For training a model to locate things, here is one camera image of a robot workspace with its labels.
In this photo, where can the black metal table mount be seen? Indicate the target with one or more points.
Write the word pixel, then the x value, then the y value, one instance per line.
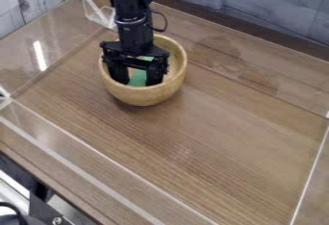
pixel 41 214

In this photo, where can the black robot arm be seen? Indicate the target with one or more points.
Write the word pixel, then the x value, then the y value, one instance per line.
pixel 134 9

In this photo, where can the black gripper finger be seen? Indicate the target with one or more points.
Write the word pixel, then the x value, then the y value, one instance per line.
pixel 118 72
pixel 154 75

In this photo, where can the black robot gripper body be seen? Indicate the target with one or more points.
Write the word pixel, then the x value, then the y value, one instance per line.
pixel 135 44

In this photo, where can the green rectangular block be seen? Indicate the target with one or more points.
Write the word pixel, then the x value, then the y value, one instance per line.
pixel 138 76

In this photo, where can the wooden bowl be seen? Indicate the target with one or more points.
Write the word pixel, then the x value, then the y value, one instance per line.
pixel 147 96

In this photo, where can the clear acrylic corner bracket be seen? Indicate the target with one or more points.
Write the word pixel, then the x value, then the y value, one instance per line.
pixel 101 16

